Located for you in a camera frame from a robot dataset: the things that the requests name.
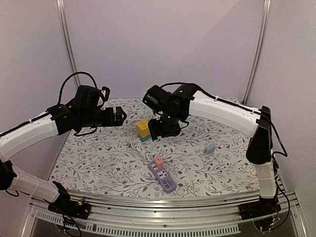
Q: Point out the aluminium post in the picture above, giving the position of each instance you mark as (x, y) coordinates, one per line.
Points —
(66, 35)
(258, 52)

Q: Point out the teal power strip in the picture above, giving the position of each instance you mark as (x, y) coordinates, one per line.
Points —
(144, 139)

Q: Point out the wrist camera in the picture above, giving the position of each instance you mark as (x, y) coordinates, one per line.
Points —
(104, 96)
(156, 99)

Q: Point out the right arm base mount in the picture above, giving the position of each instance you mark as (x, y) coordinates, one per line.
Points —
(262, 207)

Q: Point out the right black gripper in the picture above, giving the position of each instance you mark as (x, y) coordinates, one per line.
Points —
(154, 129)

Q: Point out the aluminium front rail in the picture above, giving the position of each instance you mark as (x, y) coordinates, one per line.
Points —
(216, 216)

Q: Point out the right aluminium post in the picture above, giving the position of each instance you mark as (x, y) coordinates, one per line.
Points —
(258, 52)

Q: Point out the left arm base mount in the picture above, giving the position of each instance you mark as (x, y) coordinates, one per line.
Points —
(71, 208)

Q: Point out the light blue plug adapter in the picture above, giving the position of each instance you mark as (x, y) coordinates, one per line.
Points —
(209, 149)

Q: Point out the yellow cube socket adapter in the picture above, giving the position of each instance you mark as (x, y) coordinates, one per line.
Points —
(142, 128)

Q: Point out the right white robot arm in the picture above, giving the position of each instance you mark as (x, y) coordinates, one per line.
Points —
(189, 99)

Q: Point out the purple power strip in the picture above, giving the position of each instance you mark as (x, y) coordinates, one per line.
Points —
(163, 178)

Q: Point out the left aluminium post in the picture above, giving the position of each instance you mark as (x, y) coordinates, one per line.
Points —
(66, 35)

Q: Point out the floral tablecloth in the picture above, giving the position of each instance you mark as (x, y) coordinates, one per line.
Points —
(113, 161)

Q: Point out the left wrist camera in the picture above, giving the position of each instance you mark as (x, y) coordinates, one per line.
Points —
(104, 96)

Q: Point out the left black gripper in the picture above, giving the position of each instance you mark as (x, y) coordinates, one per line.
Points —
(110, 121)

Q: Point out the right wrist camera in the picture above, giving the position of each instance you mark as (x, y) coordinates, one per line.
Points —
(156, 99)

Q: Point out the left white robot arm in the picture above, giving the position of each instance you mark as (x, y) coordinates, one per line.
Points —
(86, 109)

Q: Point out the pink plug adapter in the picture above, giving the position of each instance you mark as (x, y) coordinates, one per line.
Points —
(158, 162)

